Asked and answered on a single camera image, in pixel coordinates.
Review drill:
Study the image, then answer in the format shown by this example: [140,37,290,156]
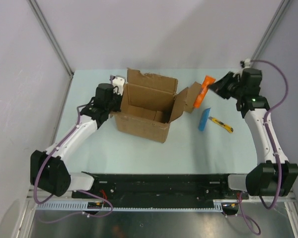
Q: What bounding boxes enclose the brown cardboard express box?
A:
[114,68,189,143]

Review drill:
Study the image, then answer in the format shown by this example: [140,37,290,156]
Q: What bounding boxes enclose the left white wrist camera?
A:
[110,75,126,96]

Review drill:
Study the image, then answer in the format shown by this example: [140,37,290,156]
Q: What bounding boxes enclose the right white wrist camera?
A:
[240,58,252,71]

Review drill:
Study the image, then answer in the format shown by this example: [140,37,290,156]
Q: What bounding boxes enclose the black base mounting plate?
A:
[72,174,238,205]

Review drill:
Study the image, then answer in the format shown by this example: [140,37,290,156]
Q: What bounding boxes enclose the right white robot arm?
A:
[208,68,298,199]

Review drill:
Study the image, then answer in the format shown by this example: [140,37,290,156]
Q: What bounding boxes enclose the grey slotted cable duct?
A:
[36,200,238,212]

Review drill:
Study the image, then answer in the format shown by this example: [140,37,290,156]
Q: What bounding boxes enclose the right aluminium frame post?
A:
[251,0,293,60]

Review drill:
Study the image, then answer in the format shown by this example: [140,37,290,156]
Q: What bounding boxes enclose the left aluminium frame post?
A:
[27,0,74,78]

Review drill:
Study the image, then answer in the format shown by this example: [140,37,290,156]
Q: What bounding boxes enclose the yellow utility knife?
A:
[209,117,233,133]

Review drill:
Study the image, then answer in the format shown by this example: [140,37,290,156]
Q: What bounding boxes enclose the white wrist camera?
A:
[110,75,126,96]
[240,58,252,71]

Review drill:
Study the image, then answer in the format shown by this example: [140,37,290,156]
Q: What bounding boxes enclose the red object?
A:
[193,75,216,108]

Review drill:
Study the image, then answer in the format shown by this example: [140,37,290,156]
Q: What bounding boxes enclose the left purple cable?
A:
[32,75,114,224]

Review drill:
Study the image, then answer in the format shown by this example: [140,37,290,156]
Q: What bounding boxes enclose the blue object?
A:
[198,108,211,131]

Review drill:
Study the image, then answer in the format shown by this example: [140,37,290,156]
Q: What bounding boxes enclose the aluminium frame post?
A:
[27,0,74,78]
[251,0,293,60]

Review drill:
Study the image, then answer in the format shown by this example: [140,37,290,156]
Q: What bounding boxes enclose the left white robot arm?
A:
[30,76,125,198]

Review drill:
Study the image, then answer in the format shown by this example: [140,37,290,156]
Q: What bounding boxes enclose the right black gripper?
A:
[207,71,245,100]

